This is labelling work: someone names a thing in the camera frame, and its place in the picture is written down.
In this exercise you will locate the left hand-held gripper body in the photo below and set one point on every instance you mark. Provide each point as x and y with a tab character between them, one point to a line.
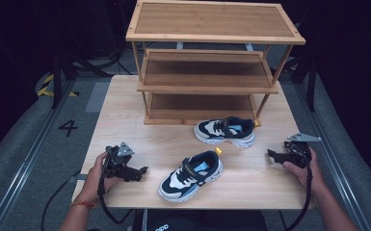
117	160

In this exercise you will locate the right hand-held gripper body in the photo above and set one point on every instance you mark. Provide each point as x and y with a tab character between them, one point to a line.
298	150

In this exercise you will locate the navy and white sneaker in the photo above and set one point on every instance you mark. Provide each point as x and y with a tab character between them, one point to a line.
219	129
186	177

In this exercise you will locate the wooden three-tier shoe rack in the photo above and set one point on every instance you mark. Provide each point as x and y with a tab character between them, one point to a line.
212	19

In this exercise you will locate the person's right hand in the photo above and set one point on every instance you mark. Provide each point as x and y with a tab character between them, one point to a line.
305	176

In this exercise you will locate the person's left hand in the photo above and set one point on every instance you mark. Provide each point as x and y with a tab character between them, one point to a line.
93	179

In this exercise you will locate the white table leg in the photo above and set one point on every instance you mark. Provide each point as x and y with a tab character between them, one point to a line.
144	219

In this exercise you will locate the black metal stand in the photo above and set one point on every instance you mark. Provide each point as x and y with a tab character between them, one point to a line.
57	80
311	86

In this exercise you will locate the person's black clothing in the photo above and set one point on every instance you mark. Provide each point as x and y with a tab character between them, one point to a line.
202	221

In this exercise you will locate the yellow and black striped tape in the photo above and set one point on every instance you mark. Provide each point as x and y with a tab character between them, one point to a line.
46	86

